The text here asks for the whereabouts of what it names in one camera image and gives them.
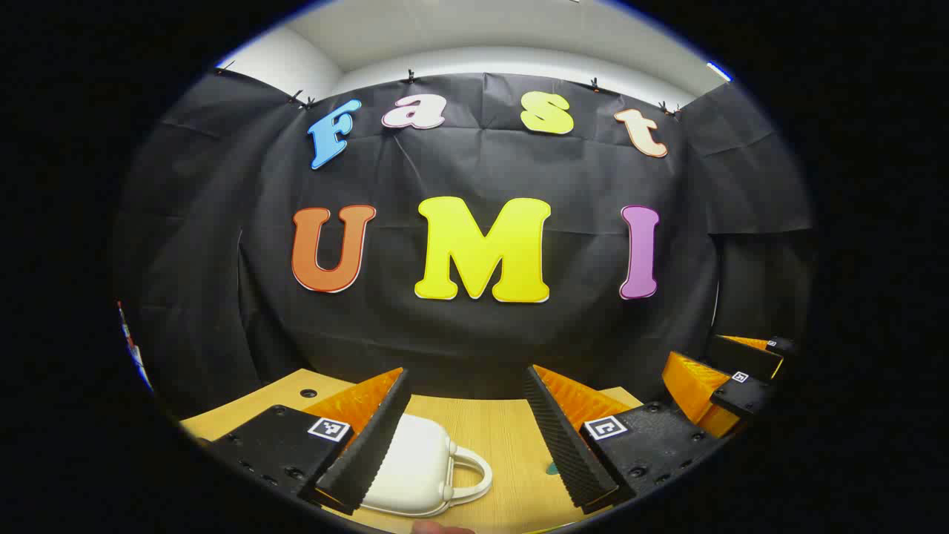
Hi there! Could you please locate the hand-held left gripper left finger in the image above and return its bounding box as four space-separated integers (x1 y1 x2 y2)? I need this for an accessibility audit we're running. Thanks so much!
200 367 413 516

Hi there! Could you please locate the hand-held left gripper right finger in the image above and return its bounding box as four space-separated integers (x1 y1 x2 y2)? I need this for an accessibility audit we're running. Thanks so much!
523 363 731 515

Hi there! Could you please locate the white suitcase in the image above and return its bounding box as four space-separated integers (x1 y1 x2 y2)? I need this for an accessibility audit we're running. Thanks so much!
360 413 494 518

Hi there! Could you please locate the black backdrop cloth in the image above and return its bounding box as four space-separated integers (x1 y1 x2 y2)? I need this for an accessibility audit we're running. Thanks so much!
111 67 816 416

